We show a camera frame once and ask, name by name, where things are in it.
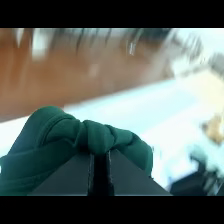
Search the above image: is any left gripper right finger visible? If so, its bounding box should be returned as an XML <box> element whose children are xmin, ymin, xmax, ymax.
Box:
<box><xmin>105</xmin><ymin>148</ymin><xmax>173</xmax><ymax>197</ymax></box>

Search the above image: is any dark green shirt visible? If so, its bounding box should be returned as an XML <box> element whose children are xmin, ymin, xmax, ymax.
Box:
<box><xmin>0</xmin><ymin>105</ymin><xmax>154</xmax><ymax>197</ymax></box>

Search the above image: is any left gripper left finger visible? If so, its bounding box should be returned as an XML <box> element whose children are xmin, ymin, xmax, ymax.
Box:
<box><xmin>29</xmin><ymin>151</ymin><xmax>95</xmax><ymax>197</ymax></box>

